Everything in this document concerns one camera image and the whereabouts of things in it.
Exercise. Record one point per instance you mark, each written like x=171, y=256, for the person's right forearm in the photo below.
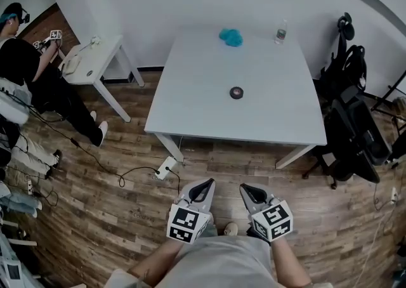
x=287, y=261

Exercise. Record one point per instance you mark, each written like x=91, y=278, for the small white wall adapter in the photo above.
x=393, y=194

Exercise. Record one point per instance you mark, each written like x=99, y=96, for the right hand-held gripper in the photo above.
x=272, y=220

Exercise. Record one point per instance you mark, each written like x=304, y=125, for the person's grey shirt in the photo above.
x=222, y=264

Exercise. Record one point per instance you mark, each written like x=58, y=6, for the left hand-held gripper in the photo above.
x=187, y=221

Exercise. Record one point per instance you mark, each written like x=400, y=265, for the black roll of tape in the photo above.
x=231, y=96

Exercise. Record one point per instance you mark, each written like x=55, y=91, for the clear plastic water bottle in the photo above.
x=280, y=33

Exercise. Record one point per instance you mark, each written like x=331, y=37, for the narrow white power strip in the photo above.
x=30, y=186

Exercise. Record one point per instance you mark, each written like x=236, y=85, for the person's left forearm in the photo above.
x=161, y=256

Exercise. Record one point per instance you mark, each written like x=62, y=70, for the black tripod stand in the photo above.
x=388, y=91

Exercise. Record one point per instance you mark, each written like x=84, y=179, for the small white side table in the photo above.
x=95, y=61

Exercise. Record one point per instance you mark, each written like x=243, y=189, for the black chair with headrest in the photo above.
x=349, y=58

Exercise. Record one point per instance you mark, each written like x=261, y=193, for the black office chair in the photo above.
x=355, y=141

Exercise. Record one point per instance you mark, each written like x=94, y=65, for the large white table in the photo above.
x=247, y=112

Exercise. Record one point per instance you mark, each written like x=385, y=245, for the white flower stem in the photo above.
x=94, y=41

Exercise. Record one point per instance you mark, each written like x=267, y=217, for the person's beige shoe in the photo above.
x=231, y=229

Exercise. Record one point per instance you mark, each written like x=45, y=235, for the teal fluffy cloth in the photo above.
x=231, y=37

